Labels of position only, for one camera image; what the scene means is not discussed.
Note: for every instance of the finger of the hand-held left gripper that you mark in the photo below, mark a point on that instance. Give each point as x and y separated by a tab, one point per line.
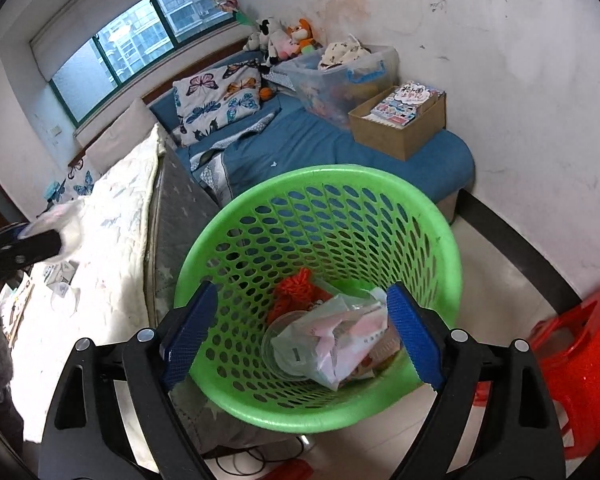
25	247

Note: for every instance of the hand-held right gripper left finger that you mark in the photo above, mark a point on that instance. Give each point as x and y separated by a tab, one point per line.
190	330

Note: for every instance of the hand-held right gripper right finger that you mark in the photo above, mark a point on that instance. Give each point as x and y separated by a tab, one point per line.
415	335

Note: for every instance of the pink snack wrapper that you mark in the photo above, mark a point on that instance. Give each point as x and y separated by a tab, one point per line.
380	352

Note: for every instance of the white tissue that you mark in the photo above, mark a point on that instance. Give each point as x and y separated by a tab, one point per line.
70	227

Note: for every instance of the round clear plastic container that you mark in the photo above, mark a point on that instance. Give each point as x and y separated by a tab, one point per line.
275	355

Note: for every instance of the clear plastic bag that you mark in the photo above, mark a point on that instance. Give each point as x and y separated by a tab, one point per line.
325	345

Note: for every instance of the red net bag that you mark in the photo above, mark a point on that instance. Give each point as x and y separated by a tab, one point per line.
295	290

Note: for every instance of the green plastic basket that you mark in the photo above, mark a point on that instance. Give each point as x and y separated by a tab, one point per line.
330	195

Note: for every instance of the small white paper carton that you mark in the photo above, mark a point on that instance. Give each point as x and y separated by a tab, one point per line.
60	275

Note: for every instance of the cartoon bear picture book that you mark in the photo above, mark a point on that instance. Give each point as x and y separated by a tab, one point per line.
17	305

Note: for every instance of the butterfly print pillow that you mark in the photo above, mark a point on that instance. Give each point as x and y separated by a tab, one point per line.
215	100
82	182

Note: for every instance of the white quilted blanket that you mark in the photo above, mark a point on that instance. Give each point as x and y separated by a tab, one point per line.
115	240

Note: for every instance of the grey star patterned mattress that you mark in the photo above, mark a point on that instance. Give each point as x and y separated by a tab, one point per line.
175	210

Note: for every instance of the beige pillow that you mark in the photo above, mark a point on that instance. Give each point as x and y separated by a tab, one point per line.
125	130

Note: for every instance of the blue blanket with patterned border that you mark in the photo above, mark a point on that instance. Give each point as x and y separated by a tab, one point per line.
215	170

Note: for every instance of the red plastic stool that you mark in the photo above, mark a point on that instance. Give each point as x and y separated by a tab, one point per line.
580	375

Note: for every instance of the cardboard box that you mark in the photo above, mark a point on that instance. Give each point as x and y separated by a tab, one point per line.
395	137

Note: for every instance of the blue bed sheet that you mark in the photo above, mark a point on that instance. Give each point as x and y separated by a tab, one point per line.
305	145

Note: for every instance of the colourful sticker book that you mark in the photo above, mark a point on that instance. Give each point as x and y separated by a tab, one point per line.
405	102

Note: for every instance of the green framed window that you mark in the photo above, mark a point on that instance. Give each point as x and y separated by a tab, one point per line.
130	35

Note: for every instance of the small orange ball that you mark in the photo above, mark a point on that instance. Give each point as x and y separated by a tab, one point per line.
265	93

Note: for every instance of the clear plastic storage bin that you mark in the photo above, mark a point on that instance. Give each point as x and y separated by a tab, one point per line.
320	85

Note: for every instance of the grey patterned cloth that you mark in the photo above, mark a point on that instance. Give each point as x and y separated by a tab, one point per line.
280	77

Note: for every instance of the white patterned cloth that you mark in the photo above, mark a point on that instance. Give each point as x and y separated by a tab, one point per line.
342	52

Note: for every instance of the pink plush toy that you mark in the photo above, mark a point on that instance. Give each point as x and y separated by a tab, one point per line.
288	50

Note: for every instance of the cow plush toy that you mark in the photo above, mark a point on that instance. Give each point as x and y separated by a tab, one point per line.
270	32

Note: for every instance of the green pinwheel toy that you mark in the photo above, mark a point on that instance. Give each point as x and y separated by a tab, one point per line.
230	5

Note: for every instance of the orange fox plush toy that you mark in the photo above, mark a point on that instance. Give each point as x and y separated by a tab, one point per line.
302	32

